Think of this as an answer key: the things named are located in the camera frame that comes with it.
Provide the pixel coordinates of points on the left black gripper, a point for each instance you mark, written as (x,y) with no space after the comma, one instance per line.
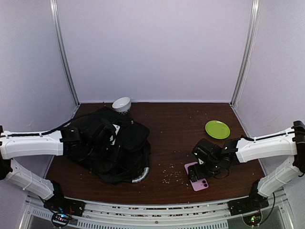
(112,157)

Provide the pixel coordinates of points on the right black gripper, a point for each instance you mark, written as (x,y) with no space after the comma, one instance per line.
(192,173)

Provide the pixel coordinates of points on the pink smartphone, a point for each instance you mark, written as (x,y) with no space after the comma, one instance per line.
(199,184)

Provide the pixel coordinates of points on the black student backpack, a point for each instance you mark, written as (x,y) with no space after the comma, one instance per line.
(132,164)

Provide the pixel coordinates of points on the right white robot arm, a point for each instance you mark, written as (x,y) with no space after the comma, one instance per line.
(290,142)

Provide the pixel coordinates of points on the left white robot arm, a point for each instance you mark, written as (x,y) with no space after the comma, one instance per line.
(72,138)

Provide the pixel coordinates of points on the green round plate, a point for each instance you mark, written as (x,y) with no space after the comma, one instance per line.
(217,129)

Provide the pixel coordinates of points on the white patterned ceramic bowl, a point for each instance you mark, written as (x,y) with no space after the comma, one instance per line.
(122,105)

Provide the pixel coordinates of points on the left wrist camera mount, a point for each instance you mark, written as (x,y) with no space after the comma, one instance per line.
(113,137)

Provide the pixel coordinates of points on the front aluminium rail base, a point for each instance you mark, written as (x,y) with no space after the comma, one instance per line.
(205,215)

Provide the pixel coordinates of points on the right aluminium frame post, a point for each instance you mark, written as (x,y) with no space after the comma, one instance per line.
(252,28)

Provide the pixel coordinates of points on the aluminium frame post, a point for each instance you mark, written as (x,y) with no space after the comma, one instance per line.
(63,55)
(252,28)

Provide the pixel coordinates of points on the left aluminium frame post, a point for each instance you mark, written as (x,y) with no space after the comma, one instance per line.
(63,55)

